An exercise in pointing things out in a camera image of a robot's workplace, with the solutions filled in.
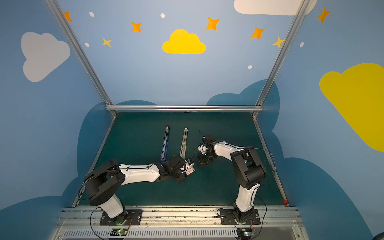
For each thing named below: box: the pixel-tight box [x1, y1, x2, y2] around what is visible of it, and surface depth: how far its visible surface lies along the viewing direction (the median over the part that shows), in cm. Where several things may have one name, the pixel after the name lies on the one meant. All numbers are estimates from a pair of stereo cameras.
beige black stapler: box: [180, 127, 189, 160], surface depth 103 cm
